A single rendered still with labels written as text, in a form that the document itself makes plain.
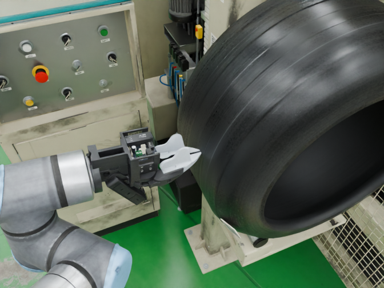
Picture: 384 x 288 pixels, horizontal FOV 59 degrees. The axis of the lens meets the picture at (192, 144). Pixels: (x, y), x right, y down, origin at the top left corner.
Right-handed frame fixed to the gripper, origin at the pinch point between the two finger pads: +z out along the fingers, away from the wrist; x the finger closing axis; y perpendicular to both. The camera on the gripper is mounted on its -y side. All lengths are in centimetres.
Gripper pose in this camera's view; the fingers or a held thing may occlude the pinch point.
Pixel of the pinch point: (194, 156)
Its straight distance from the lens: 67.1
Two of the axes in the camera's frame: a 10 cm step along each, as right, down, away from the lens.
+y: 1.1, -7.0, -7.1
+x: -3.9, -6.8, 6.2
